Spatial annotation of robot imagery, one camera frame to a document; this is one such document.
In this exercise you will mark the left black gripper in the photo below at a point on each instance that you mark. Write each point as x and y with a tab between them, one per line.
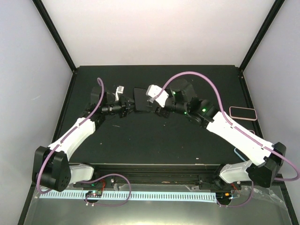
125	106

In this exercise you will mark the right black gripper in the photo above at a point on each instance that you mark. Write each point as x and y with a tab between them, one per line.
159	111

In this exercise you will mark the black phone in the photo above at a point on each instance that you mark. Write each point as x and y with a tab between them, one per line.
141	100

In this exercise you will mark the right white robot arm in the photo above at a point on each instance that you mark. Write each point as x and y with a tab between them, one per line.
264	158

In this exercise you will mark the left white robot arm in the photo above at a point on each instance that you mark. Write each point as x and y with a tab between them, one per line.
51	168

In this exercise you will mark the far pink cased phone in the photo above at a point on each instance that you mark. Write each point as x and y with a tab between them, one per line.
242	113

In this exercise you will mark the blue cased phone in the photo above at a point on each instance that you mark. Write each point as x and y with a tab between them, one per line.
240	154

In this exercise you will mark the left small circuit board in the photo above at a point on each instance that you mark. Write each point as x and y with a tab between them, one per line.
93	194

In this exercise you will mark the small circuit board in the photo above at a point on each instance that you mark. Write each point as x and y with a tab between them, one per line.
225	195
93	194

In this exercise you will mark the right small circuit board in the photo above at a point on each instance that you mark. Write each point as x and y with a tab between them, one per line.
225	195

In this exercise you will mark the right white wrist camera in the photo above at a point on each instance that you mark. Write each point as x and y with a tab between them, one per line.
156	94

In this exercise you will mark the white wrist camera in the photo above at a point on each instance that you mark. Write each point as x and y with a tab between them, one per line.
156	94
119	91

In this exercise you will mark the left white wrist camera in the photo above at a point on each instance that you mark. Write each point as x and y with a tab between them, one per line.
119	91

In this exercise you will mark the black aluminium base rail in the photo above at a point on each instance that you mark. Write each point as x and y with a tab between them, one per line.
204	176

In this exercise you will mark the white slotted cable duct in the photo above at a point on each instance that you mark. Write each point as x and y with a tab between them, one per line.
134	196

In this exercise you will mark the left black frame post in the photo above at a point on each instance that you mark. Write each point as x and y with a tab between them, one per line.
55	34

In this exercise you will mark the black frame post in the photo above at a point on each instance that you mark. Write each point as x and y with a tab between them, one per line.
271	15
55	34

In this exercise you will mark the right black frame post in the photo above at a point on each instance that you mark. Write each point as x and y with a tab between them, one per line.
271	15

